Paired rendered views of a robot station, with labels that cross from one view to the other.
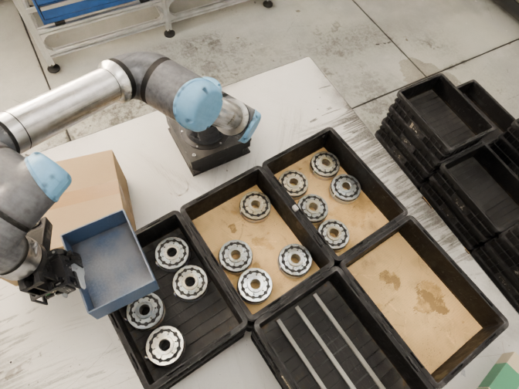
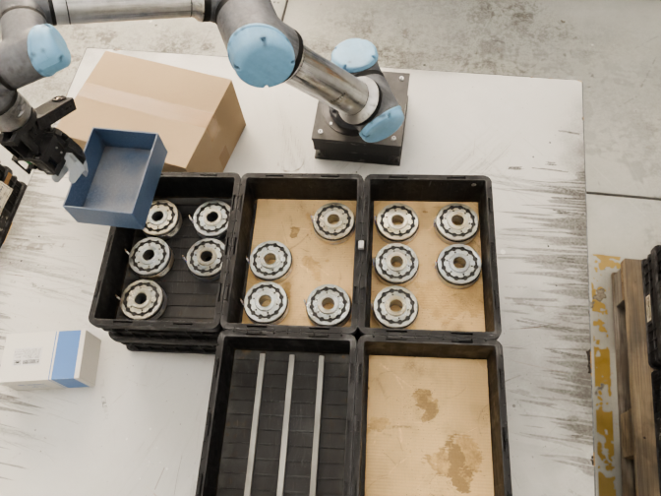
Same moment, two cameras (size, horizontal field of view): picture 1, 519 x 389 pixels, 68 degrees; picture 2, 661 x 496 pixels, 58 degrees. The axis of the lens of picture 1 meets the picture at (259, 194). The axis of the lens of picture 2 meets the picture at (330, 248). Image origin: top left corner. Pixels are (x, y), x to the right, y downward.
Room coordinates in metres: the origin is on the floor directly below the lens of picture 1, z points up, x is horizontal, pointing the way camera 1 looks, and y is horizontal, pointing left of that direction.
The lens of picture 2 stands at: (0.13, -0.54, 2.15)
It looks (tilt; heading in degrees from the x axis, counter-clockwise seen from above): 64 degrees down; 53
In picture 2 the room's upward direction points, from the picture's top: 10 degrees counter-clockwise
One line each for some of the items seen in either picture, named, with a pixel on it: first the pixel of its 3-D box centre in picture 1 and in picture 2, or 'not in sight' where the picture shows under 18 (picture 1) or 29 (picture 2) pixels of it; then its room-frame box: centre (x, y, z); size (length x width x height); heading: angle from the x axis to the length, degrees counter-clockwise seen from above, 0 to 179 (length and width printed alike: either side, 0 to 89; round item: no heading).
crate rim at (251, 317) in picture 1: (255, 236); (295, 249); (0.43, -0.01, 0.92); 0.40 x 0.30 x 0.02; 41
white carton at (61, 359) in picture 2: not in sight; (51, 360); (-0.16, 0.30, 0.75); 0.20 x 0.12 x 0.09; 137
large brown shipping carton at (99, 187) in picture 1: (64, 217); (155, 128); (0.44, 0.62, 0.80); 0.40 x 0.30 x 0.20; 116
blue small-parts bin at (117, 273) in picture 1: (110, 262); (117, 177); (0.24, 0.32, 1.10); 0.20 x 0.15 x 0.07; 37
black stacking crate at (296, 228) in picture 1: (254, 242); (298, 258); (0.43, -0.01, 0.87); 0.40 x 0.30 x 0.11; 41
